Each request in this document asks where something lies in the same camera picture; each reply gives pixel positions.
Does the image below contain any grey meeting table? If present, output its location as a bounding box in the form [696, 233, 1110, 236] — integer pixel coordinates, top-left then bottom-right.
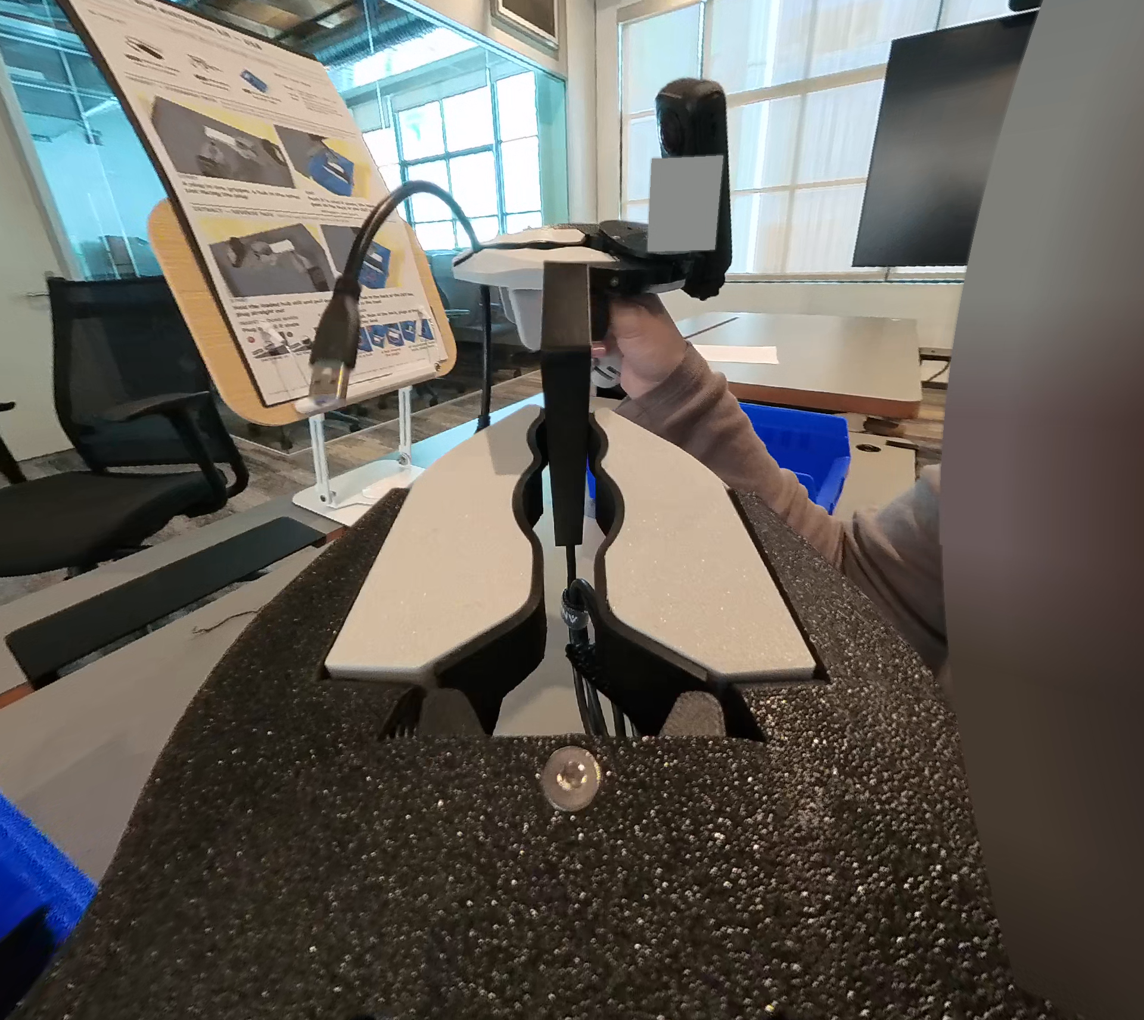
[674, 311, 924, 419]

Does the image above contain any blue plastic bin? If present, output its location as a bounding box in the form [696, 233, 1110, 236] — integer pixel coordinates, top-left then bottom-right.
[585, 402, 852, 521]
[0, 792, 98, 1020]

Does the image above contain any black table cable lid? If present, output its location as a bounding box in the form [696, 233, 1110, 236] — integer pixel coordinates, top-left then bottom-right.
[4, 515, 325, 691]

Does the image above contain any black monitor screen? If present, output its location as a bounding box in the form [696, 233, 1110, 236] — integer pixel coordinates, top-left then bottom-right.
[851, 14, 1042, 269]

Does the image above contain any instruction board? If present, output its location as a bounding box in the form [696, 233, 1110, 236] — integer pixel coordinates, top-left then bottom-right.
[25, 0, 459, 428]

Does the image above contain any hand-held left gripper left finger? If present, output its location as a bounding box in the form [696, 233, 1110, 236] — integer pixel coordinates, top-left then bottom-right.
[322, 403, 548, 735]

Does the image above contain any person's right hand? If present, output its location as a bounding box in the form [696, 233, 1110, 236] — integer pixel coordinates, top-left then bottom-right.
[608, 291, 694, 400]

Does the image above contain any black usb hub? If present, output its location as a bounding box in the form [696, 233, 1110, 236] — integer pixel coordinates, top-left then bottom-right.
[539, 260, 595, 549]

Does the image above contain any white board stand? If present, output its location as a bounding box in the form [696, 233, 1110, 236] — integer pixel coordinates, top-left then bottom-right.
[293, 384, 421, 516]

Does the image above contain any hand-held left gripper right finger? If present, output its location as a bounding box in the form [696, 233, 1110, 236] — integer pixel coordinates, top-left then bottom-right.
[592, 405, 820, 722]

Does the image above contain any black office chair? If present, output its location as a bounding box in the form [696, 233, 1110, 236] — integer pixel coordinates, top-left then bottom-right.
[0, 276, 251, 579]

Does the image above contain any black hub cable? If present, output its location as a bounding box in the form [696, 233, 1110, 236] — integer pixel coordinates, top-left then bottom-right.
[558, 545, 631, 737]

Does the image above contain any person's right forearm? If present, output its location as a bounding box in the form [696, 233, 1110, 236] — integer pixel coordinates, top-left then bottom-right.
[617, 341, 950, 674]

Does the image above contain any black usb cable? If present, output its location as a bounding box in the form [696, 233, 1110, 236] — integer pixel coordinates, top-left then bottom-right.
[308, 180, 495, 433]

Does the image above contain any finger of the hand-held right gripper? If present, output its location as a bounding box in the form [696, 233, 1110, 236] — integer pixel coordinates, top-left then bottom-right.
[487, 225, 595, 251]
[451, 242, 618, 346]

